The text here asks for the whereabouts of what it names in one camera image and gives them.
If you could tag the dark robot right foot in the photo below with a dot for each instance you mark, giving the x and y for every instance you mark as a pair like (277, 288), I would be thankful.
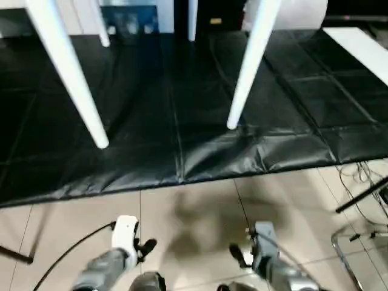
(239, 286)

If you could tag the dark robot foot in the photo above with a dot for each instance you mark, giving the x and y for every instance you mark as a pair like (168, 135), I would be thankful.
(148, 282)
(239, 286)

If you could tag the dark robot left foot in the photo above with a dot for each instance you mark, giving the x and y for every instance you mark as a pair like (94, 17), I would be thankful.
(148, 282)

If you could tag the chrome metal tube frame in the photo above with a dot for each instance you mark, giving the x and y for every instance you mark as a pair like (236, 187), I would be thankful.
(345, 257)

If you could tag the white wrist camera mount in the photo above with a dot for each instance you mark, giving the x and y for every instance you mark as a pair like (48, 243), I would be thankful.
(124, 233)
(263, 239)

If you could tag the black work mat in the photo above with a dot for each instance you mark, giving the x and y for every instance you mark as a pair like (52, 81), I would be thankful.
(182, 106)

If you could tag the black metal support bar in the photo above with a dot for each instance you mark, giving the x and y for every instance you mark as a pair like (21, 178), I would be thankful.
(360, 197)
(18, 254)

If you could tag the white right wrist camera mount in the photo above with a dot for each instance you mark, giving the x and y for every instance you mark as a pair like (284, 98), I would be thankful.
(263, 239)

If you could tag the white plastic table leg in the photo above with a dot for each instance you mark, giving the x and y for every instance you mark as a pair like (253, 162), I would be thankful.
(69, 75)
(101, 24)
(248, 66)
(192, 21)

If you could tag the white flat board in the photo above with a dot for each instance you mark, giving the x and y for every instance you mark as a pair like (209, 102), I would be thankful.
(357, 48)

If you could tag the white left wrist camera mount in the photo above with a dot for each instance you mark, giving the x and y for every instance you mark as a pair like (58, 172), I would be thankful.
(124, 233)

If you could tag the white glass-door cabinet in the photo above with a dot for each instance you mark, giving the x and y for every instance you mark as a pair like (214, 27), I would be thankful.
(75, 18)

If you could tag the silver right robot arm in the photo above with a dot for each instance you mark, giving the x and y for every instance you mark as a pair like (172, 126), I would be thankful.
(285, 272)

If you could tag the grey cushion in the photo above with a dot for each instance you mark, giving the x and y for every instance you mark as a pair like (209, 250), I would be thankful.
(297, 15)

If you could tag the black box with gold label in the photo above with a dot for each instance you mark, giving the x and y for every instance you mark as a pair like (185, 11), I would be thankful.
(218, 15)

